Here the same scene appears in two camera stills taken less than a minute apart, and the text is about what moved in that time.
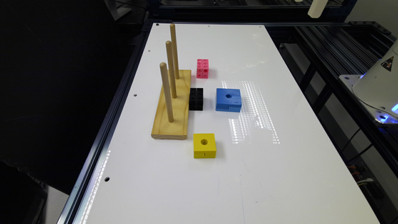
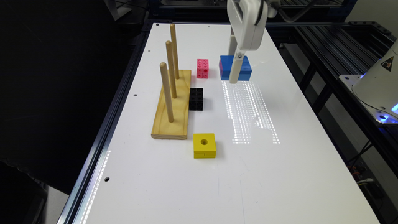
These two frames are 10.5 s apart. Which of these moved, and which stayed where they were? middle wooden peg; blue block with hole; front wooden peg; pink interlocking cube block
Moved: blue block with hole
Stayed: middle wooden peg; pink interlocking cube block; front wooden peg
